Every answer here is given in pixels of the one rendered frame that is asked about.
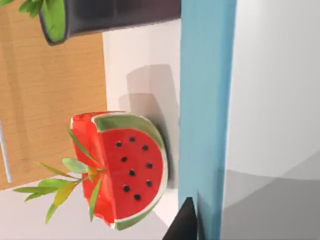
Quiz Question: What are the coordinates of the black plant pot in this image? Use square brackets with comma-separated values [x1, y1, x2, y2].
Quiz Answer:
[18, 0, 182, 47]

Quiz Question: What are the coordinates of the light blue board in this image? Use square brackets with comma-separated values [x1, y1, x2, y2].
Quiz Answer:
[177, 0, 238, 240]

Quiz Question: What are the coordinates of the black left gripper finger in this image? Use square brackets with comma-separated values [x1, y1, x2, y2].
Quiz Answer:
[161, 196, 198, 240]

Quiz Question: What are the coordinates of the wooden cupboard door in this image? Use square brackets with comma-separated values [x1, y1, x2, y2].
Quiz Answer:
[0, 0, 108, 193]

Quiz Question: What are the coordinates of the long metal handle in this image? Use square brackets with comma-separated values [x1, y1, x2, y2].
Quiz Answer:
[0, 119, 13, 183]

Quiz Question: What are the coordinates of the watermelon-shaped plant pot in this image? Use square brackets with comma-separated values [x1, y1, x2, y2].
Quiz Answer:
[12, 110, 169, 229]

